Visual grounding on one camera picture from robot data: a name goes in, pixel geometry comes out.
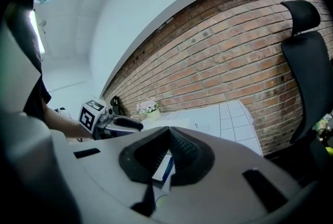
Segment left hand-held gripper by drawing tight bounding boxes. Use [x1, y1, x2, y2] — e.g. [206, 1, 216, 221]
[79, 99, 144, 140]

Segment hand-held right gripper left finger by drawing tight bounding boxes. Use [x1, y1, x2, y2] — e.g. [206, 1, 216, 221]
[119, 126, 170, 217]

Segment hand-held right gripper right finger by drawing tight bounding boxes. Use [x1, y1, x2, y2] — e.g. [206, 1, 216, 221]
[169, 126, 215, 187]

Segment small blue white box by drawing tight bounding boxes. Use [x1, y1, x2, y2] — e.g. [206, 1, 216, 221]
[152, 154, 175, 190]

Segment person's left forearm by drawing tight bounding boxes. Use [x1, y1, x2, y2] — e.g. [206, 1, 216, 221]
[43, 103, 94, 140]

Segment pale flower bouquet vase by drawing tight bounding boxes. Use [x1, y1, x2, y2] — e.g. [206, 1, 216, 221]
[136, 97, 161, 121]

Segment black office chair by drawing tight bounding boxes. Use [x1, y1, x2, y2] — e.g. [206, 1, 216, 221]
[110, 95, 121, 115]
[264, 0, 333, 187]

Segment white grid tablecloth table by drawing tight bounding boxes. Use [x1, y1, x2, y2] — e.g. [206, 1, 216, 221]
[142, 100, 263, 157]

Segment person's black shirt torso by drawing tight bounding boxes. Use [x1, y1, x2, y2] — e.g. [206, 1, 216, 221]
[0, 0, 53, 125]

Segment ceiling light strip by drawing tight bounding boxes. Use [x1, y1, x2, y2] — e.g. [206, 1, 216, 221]
[29, 9, 46, 55]

